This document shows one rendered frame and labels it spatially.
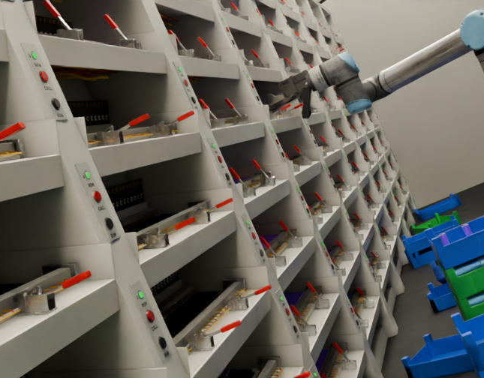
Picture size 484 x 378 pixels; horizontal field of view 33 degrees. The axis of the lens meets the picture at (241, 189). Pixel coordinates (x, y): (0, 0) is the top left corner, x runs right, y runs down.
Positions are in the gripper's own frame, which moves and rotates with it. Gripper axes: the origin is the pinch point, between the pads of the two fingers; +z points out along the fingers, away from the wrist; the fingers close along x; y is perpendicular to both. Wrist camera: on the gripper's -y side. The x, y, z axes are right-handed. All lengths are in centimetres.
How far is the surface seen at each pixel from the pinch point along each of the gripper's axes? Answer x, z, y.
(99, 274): 197, -6, -24
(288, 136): -12.9, -0.6, -11.5
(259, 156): 57, -2, -15
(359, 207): -83, -3, -54
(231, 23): 35.3, -8.6, 28.7
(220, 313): 152, -3, -42
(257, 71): 31.0, -8.5, 11.2
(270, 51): -12.9, -8.8, 21.1
